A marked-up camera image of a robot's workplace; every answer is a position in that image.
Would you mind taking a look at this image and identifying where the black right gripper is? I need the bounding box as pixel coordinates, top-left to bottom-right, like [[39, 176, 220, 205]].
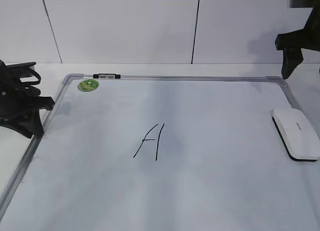
[[275, 7, 320, 79]]

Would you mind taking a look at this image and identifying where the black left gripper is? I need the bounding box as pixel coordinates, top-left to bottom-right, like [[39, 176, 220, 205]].
[[0, 78, 55, 138]]

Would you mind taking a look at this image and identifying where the white board eraser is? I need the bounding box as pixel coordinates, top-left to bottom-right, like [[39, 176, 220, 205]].
[[272, 108, 320, 162]]

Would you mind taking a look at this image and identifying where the round green sticker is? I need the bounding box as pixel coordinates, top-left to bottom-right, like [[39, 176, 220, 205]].
[[77, 79, 100, 92]]

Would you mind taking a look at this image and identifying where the black hanging clip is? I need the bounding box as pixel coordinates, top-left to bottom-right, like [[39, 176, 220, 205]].
[[93, 73, 121, 80]]

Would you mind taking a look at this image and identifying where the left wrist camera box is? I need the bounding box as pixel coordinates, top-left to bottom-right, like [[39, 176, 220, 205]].
[[6, 62, 37, 79]]

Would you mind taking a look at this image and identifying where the black left cable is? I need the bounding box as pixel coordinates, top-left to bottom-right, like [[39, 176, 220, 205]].
[[0, 59, 42, 87]]

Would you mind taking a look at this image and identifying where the white board with grey frame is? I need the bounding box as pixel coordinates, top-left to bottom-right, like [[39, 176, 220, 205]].
[[0, 76, 320, 231]]

